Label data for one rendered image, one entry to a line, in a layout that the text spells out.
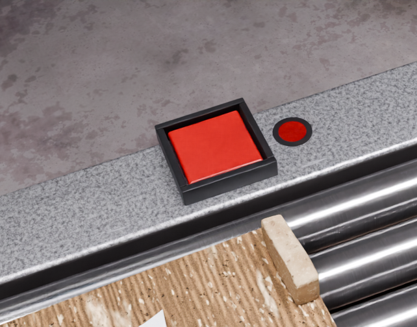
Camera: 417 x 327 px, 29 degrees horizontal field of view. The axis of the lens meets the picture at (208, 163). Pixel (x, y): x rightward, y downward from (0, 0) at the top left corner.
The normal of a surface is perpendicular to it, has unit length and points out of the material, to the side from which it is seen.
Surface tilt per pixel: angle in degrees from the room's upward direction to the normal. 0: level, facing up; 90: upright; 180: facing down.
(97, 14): 0
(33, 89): 0
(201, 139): 0
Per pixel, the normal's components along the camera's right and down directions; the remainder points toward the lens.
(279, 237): -0.09, -0.68
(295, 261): -0.31, -0.61
